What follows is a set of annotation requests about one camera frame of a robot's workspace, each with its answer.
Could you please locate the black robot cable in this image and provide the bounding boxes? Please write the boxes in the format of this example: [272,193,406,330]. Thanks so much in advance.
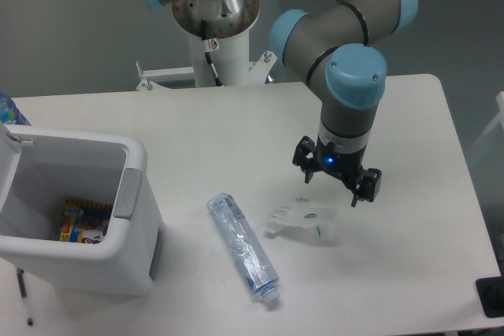
[199,19,224,87]

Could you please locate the black pen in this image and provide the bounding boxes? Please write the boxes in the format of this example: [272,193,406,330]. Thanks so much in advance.
[16,267,34,327]

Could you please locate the colourful snack wrapper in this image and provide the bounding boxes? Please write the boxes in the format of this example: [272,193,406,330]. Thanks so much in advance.
[55,199,113,244]

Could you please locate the crushed clear plastic bottle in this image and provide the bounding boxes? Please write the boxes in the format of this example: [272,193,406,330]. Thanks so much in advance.
[206,193,280,305]

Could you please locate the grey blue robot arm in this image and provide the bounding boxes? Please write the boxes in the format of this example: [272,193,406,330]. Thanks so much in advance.
[143,0,418,201]

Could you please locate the black table clamp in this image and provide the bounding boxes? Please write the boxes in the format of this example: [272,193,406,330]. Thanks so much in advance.
[476,276,503,319]

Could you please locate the blue water bottle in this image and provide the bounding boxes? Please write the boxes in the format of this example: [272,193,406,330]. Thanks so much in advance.
[0,92,31,126]

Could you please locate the white plastic trash can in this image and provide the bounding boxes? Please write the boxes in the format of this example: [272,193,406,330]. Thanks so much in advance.
[1,125,164,296]

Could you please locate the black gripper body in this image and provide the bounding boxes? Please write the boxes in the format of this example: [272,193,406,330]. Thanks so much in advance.
[313,136,367,189]

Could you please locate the clear plastic wrapper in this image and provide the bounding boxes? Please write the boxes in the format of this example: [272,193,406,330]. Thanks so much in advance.
[265,197,339,242]

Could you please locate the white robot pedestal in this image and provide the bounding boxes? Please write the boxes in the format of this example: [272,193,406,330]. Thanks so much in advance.
[135,0,280,92]

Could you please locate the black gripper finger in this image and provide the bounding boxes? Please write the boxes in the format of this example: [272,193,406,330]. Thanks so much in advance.
[350,168,382,207]
[292,135,320,183]

